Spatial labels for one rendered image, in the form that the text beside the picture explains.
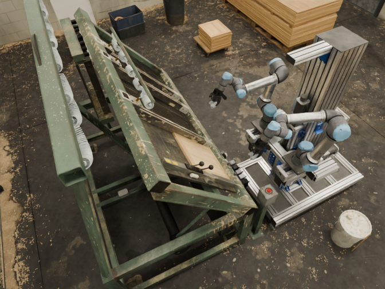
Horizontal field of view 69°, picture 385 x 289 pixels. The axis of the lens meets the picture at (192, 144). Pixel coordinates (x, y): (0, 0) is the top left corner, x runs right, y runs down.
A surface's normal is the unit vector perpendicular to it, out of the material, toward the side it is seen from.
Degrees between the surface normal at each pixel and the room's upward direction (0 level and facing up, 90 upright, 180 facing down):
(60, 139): 0
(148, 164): 39
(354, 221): 0
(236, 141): 0
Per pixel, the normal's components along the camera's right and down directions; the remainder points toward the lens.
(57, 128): -0.04, -0.62
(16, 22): 0.44, 0.69
